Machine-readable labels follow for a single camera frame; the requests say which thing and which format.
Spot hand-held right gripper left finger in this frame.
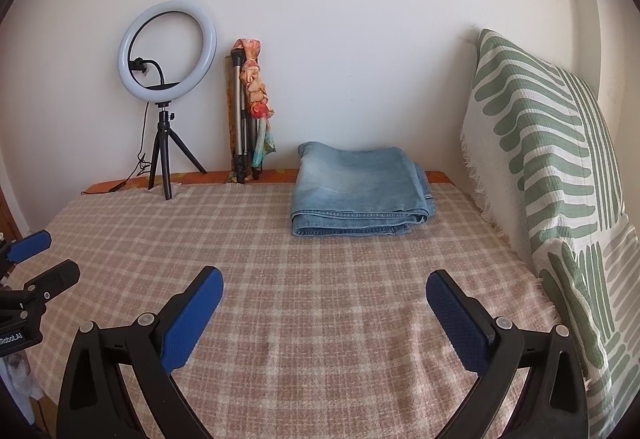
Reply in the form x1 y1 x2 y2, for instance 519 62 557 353
55 265 224 439

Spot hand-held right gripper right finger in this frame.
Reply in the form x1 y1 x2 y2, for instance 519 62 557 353
425 269 591 439

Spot white ring light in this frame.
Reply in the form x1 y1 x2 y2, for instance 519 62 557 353
118 0 219 102

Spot black mini tripod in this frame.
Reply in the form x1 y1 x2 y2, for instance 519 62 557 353
147 102 208 201

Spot blue denim pants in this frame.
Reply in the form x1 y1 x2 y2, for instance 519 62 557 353
291 142 435 237

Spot black ring light cable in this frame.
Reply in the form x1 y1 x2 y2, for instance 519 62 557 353
107 102 152 194

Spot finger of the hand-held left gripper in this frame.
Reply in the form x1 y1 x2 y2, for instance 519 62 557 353
20 260 82 316
0 230 53 277

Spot folded silver tripod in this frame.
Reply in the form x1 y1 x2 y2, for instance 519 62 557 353
227 50 263 184

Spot green white patterned pillow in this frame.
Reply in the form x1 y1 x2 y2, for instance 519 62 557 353
460 28 640 439

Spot plaid blanket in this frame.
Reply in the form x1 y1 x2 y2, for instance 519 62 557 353
10 182 561 439

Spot floral scarf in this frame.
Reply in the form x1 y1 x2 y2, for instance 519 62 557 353
231 38 277 170

